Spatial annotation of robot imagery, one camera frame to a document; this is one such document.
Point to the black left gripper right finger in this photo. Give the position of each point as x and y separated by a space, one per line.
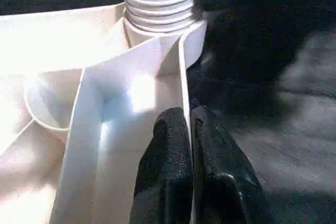
223 182

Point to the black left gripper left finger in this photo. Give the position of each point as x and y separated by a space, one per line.
168 169

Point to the white plastic table top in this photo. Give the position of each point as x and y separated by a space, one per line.
92 103

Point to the black plastic mat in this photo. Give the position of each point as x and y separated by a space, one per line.
275 90

